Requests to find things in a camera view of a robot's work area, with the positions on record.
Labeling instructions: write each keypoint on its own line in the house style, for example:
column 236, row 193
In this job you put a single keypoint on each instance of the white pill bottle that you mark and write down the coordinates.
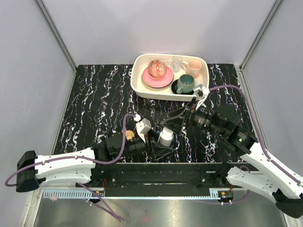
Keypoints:
column 165, row 137

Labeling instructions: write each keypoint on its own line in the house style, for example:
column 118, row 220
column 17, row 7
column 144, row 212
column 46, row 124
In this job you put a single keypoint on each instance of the cream plate under pink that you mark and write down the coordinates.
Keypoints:
column 155, row 88

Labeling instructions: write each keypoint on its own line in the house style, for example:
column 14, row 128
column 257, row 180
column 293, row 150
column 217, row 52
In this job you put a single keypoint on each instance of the black saucer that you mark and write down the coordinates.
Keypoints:
column 174, row 89

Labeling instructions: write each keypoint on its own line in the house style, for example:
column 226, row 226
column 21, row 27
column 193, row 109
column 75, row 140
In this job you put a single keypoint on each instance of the pink ceramic mug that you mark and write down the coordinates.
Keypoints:
column 192, row 67

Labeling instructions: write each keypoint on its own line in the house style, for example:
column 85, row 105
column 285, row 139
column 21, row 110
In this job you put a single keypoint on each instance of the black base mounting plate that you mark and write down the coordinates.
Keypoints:
column 159, row 179

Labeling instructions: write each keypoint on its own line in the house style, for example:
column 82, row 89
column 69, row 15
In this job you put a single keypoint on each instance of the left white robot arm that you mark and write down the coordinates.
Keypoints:
column 36, row 171

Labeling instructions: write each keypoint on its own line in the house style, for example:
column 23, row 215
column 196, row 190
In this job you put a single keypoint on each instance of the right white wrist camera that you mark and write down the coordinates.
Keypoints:
column 201, row 94

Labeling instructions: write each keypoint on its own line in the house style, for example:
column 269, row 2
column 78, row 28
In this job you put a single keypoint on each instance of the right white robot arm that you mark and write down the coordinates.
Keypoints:
column 280, row 184

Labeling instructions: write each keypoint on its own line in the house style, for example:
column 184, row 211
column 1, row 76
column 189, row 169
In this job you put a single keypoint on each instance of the white slotted cable duct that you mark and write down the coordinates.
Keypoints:
column 83, row 194

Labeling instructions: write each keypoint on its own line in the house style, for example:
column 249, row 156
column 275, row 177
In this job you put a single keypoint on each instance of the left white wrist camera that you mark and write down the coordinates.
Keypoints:
column 143, row 126

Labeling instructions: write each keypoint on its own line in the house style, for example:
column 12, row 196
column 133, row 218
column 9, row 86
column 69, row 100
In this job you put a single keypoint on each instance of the orange patterned bowl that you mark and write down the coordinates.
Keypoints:
column 157, row 69

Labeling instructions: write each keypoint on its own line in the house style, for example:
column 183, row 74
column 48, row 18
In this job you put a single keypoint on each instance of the white rectangular dish tub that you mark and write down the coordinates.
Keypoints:
column 142, row 62

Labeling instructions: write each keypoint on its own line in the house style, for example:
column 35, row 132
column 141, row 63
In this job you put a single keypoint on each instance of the green ceramic mug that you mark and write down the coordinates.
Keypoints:
column 185, row 84

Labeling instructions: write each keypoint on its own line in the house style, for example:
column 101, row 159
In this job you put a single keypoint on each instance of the clear drinking glass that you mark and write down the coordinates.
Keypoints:
column 176, row 63

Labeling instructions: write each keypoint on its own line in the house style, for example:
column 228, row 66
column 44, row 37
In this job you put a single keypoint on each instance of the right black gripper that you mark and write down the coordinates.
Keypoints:
column 175, row 123

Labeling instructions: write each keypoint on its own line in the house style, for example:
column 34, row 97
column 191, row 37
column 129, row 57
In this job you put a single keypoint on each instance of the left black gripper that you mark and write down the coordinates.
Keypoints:
column 158, row 152

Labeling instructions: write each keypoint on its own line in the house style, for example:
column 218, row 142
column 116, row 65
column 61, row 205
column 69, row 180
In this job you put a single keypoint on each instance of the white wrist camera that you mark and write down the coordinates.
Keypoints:
column 201, row 94
column 143, row 126

